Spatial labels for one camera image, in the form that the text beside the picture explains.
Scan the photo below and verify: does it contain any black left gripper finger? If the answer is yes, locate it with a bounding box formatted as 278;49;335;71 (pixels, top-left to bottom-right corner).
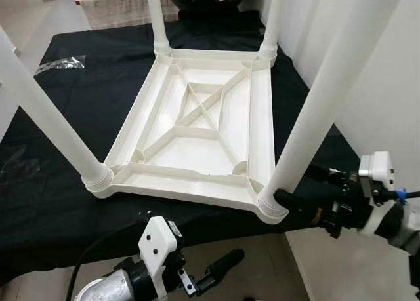
197;249;245;296

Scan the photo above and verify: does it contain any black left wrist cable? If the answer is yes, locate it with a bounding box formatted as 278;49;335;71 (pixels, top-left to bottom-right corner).
66;216;145;301

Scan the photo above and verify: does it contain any white plastic children table top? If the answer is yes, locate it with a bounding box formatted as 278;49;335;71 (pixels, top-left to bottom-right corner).
89;45;289;224

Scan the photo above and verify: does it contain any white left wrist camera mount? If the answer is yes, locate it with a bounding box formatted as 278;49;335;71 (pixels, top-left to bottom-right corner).
140;216;179;300

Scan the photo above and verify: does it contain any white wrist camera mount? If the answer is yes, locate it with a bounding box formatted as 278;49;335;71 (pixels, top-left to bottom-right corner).
140;216;179;300
358;151;398;237

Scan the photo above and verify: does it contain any black table cloth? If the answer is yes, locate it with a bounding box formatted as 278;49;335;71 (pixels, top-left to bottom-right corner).
0;19;362;285

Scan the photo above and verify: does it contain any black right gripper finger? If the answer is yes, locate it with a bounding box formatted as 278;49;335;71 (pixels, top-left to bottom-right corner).
304;163;343;184
273;188;326;224

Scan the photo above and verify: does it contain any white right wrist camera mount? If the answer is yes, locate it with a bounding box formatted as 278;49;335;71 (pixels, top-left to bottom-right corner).
358;151;398;237

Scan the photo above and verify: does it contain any beige woven cloth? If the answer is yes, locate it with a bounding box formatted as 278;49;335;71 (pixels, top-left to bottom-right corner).
79;0;181;30

